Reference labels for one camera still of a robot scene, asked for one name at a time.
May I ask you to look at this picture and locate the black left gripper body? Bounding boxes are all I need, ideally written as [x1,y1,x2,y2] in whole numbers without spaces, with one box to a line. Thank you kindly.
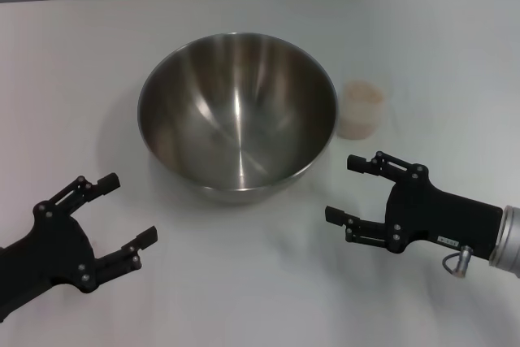
[0,202,102,322]

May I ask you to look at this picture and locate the white rice grains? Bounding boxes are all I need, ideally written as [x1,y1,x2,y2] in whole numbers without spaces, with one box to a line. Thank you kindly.
[340,82,385,140]

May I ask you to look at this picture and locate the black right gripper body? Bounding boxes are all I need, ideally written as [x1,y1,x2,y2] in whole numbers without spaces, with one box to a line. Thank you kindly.
[384,163,505,262]

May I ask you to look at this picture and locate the clear plastic measuring cup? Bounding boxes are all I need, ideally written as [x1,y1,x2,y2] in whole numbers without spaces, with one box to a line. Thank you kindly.
[338,80,386,141]

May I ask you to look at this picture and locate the stainless steel mixing bowl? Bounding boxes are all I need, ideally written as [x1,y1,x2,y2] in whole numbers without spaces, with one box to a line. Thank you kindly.
[136,32,340,206]

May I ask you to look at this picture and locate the right gripper plug with cable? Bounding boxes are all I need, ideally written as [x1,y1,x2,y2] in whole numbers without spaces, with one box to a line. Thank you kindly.
[441,245,475,279]

